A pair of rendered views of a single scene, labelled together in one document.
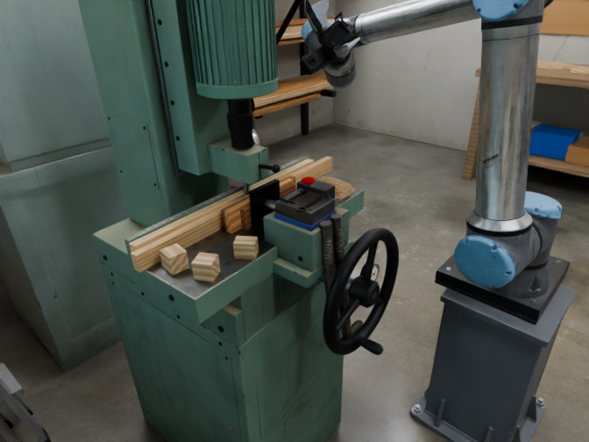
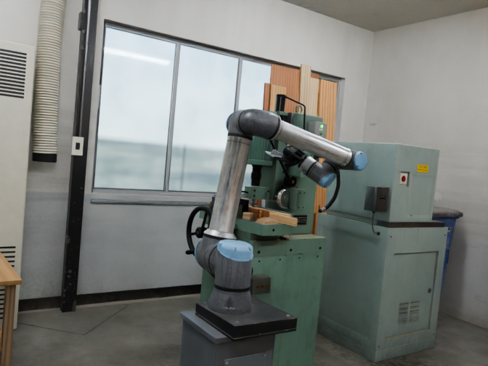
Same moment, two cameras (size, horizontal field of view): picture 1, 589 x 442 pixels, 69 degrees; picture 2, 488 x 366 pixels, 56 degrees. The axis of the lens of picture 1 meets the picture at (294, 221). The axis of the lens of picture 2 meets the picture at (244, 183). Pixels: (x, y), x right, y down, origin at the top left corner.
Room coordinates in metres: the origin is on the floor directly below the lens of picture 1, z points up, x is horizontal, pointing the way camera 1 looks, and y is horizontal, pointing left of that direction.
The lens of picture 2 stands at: (1.48, -2.51, 1.23)
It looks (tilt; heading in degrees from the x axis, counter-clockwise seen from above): 3 degrees down; 102
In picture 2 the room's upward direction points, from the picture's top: 5 degrees clockwise
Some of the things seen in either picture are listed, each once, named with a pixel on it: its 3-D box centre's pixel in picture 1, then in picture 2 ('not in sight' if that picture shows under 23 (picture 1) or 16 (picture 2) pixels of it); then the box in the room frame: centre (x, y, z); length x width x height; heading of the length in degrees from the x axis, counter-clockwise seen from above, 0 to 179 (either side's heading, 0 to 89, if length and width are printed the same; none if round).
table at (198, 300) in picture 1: (279, 237); (236, 220); (0.89, 0.04, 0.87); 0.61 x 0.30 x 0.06; 141
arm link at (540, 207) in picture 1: (524, 226); (233, 262); (1.05, -0.65, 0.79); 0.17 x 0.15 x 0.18; 131
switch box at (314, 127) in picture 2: not in sight; (316, 135); (1.27, 0.27, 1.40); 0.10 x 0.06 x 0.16; 51
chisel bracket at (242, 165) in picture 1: (238, 162); (257, 194); (0.98, 0.13, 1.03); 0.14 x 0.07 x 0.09; 51
